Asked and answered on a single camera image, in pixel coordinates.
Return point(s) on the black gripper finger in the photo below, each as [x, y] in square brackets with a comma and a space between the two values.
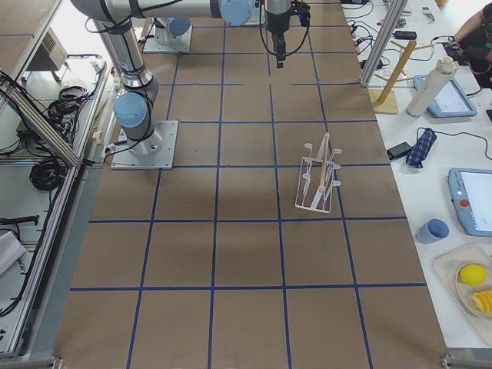
[282, 53]
[277, 51]

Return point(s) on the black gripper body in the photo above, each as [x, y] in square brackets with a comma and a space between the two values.
[276, 24]

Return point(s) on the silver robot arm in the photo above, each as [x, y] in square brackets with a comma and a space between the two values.
[113, 23]

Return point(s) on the blue cup on side table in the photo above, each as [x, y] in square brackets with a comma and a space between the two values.
[432, 231]

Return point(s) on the wooden mug tree stand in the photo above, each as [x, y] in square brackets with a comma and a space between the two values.
[384, 100]

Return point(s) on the black power adapter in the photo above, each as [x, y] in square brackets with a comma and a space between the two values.
[398, 151]

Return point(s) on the folded blue plaid umbrella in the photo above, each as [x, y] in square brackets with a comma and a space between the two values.
[421, 149]

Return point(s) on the blue teach pendant tablet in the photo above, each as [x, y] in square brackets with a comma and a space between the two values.
[451, 102]

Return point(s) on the beige side tray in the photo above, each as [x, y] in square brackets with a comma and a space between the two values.
[448, 267]

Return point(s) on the yellow lemon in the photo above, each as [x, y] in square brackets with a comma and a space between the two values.
[472, 274]

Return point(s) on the sliced lemon pieces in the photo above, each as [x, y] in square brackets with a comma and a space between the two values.
[482, 301]

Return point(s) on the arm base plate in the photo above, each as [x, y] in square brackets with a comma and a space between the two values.
[164, 42]
[156, 152]

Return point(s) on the white wire cup rack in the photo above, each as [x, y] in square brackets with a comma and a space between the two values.
[316, 180]

